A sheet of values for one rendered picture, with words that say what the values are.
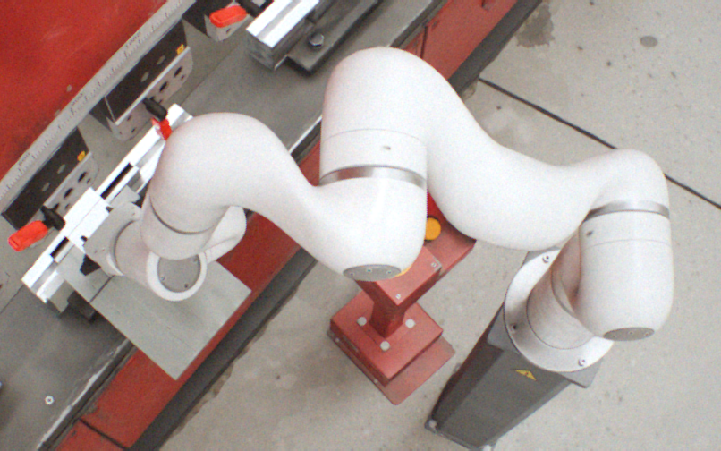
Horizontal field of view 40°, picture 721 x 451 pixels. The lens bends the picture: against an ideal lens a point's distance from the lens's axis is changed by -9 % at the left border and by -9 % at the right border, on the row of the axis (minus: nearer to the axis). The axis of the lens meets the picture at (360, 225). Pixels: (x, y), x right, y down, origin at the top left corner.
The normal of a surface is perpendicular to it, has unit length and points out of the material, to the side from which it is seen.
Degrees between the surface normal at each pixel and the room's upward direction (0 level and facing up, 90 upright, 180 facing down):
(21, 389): 0
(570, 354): 0
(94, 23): 90
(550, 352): 0
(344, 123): 36
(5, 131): 90
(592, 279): 65
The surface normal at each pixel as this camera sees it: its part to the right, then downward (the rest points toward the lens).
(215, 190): -0.18, 0.71
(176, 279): 0.52, 0.18
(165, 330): 0.04, -0.32
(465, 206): -0.51, 0.46
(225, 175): -0.21, 0.51
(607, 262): -0.58, -0.27
